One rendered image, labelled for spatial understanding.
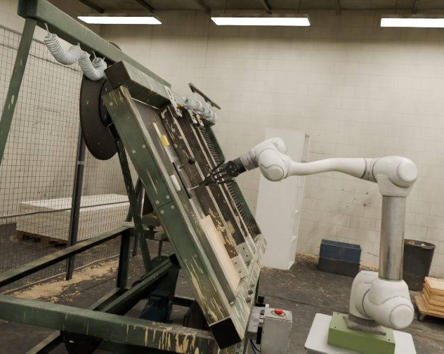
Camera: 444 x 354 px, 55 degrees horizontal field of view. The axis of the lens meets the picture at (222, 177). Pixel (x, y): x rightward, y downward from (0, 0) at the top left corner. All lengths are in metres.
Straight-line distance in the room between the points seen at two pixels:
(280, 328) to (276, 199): 4.56
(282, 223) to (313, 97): 2.52
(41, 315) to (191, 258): 0.76
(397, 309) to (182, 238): 0.96
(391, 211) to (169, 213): 0.97
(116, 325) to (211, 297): 0.45
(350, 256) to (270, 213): 1.34
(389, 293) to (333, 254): 4.69
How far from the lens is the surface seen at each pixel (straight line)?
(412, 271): 6.67
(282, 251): 6.43
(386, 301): 2.03
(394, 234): 2.02
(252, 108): 7.96
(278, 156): 1.83
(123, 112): 1.93
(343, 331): 2.19
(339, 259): 6.72
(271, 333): 1.92
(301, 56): 7.96
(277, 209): 6.36
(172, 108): 2.50
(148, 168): 1.87
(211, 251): 2.10
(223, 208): 2.86
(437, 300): 5.35
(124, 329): 2.06
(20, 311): 2.27
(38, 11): 2.20
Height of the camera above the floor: 1.58
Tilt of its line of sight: 3 degrees down
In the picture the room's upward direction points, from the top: 7 degrees clockwise
